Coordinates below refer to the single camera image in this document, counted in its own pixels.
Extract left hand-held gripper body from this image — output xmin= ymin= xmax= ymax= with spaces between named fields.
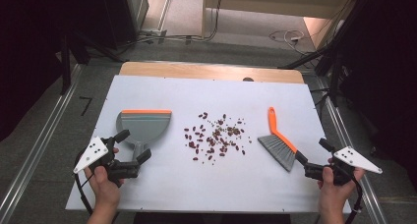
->
xmin=73 ymin=136 xmax=142 ymax=188

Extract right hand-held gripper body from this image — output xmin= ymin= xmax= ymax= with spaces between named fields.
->
xmin=304 ymin=145 xmax=384 ymax=187

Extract grey dustpan with orange edge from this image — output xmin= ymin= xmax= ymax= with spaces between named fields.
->
xmin=115 ymin=109 xmax=173 ymax=161

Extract orange brush with grey bristles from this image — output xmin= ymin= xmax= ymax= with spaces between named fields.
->
xmin=257 ymin=106 xmax=299 ymax=173

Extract red beans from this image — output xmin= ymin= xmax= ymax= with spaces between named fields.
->
xmin=183 ymin=111 xmax=254 ymax=166

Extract person's left hand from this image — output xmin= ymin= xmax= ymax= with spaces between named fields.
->
xmin=83 ymin=146 xmax=126 ymax=208

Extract person's right hand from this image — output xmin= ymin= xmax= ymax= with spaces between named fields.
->
xmin=317 ymin=157 xmax=366 ymax=213

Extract white table board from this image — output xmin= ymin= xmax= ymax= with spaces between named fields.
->
xmin=65 ymin=75 xmax=353 ymax=215

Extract black stand legs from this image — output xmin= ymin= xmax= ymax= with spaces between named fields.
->
xmin=59 ymin=29 xmax=127 ymax=95
xmin=278 ymin=45 xmax=342 ymax=108

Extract wooden table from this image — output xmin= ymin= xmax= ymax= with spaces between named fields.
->
xmin=118 ymin=61 xmax=305 ymax=84

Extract grey power strip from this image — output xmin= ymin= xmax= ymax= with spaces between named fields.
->
xmin=140 ymin=28 xmax=168 ymax=39

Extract black curtain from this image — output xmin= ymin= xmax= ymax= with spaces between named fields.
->
xmin=328 ymin=0 xmax=417 ymax=173
xmin=0 ymin=0 xmax=139 ymax=143

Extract grey cabinet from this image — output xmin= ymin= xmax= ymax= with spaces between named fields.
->
xmin=124 ymin=0 xmax=150 ymax=31

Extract beige wooden furniture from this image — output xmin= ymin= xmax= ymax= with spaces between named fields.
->
xmin=201 ymin=0 xmax=362 ymax=21

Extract metal floor rail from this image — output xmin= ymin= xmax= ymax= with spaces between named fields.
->
xmin=314 ymin=76 xmax=388 ymax=224
xmin=0 ymin=63 xmax=83 ymax=224

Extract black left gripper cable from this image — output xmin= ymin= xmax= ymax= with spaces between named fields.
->
xmin=73 ymin=150 xmax=95 ymax=216

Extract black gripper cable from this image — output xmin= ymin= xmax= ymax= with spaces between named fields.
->
xmin=73 ymin=150 xmax=95 ymax=216
xmin=343 ymin=175 xmax=364 ymax=224

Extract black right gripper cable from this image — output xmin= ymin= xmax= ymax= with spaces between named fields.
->
xmin=343 ymin=175 xmax=364 ymax=224

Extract white floor cable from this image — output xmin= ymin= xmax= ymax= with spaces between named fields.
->
xmin=268 ymin=28 xmax=307 ymax=47

